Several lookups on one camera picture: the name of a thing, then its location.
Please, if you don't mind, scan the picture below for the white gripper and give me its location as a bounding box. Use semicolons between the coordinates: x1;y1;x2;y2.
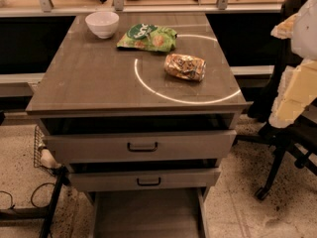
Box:
268;0;317;128

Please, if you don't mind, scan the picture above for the crushed orange soda can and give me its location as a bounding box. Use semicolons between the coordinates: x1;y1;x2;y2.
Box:
164;54;206;82

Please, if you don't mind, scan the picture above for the black office chair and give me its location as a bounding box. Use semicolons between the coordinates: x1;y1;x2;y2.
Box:
237;0;317;200

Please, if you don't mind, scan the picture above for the upper grey drawer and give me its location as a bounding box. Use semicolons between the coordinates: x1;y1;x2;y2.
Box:
45;130;236;164

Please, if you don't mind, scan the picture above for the green chip bag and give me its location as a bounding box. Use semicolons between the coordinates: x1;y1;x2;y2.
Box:
117;23;177;53

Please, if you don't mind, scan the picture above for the lower grey drawer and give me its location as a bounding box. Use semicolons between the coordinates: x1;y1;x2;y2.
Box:
69;168;221;192

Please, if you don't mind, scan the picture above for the grey drawer cabinet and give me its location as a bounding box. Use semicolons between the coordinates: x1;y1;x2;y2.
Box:
25;11;253;238

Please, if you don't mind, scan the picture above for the white ceramic bowl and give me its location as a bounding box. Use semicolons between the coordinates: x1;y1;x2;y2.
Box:
85;12;119;39

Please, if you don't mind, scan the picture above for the bottom open grey drawer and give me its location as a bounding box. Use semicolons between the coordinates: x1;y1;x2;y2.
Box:
89;188;210;238

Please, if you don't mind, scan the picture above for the black table leg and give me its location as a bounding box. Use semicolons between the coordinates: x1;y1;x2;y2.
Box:
0;167;66;238

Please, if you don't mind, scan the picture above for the black upper drawer handle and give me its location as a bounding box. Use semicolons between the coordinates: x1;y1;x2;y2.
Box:
127;142;159;153

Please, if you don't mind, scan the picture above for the black drawer handle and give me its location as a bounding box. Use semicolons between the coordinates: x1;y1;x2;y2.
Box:
127;142;159;153
137;178;161;186

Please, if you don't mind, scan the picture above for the black lower drawer handle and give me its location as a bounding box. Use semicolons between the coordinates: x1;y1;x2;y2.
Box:
137;178;161;186

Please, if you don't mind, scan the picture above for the wire mesh basket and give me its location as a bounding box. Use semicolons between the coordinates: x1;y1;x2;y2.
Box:
33;126;61;177

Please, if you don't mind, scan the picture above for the black floor cable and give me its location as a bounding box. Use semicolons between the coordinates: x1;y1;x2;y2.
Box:
0;181;56;210

